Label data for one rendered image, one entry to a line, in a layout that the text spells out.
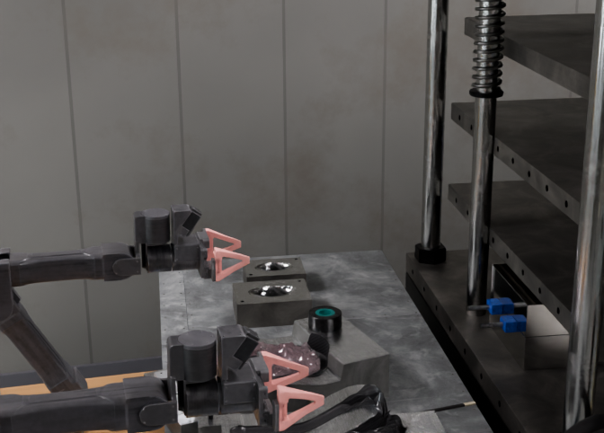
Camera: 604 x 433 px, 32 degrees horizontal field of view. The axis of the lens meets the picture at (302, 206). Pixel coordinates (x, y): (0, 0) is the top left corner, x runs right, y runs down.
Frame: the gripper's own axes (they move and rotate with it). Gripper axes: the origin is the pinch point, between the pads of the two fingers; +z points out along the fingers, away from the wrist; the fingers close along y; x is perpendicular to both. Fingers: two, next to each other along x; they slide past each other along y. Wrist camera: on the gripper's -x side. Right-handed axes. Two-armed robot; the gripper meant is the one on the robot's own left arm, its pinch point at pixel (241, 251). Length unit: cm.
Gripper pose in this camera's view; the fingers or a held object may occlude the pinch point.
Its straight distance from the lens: 217.1
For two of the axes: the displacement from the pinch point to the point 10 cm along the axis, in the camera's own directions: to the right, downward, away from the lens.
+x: -0.1, 9.5, 3.1
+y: -2.3, -3.1, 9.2
